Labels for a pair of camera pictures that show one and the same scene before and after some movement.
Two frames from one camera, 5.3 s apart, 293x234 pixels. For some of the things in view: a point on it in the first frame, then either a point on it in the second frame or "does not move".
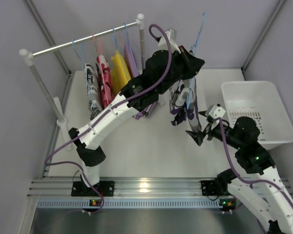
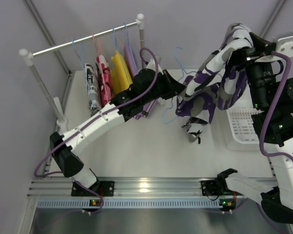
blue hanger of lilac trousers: x=126 y=32 does not move
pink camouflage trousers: x=105 y=80 does not move
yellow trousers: x=120 y=73 does not move
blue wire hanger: x=193 y=81 to x=177 y=80
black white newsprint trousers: x=94 y=90 does not move
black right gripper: x=207 y=131 to x=245 y=54
